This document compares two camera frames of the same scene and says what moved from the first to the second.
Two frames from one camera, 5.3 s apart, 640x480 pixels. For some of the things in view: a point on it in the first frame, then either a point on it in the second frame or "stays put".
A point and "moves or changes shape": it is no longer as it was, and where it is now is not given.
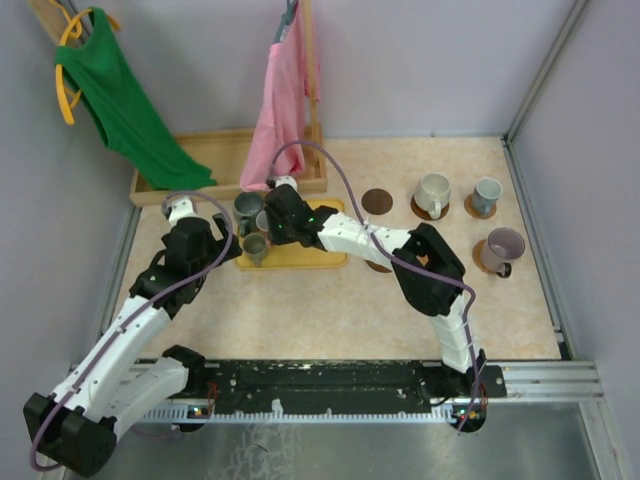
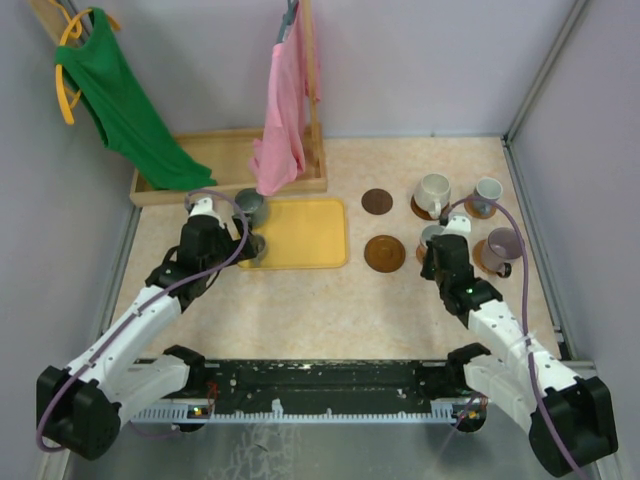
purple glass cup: (502, 247) stays put
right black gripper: (273, 236) to (426, 269)
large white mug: (432, 193) stays put
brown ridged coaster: (424, 214) stays put
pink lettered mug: (262, 221) moves or changes shape
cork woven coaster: (477, 255) stays put
